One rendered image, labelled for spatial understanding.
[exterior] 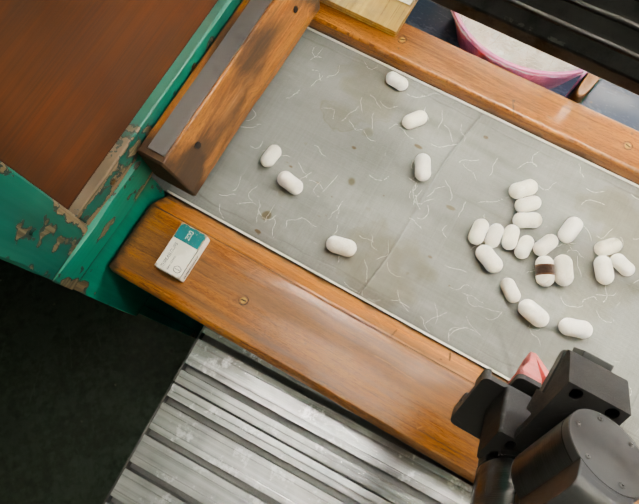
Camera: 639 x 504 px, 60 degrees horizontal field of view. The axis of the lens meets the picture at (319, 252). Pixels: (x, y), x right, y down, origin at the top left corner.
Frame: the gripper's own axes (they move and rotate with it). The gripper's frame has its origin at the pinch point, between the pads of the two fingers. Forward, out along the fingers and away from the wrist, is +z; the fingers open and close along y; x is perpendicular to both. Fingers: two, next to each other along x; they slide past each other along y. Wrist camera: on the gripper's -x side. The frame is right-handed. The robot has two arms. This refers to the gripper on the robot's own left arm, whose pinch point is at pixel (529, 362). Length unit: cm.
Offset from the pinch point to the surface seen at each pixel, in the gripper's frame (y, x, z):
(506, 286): 3.2, 1.5, 13.3
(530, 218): 4.2, -4.6, 19.7
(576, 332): -6.0, 2.0, 12.2
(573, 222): -0.4, -6.0, 21.2
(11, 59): 47, -12, -15
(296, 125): 35.9, -1.6, 19.4
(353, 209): 23.7, 2.7, 14.4
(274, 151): 35.9, 0.6, 14.3
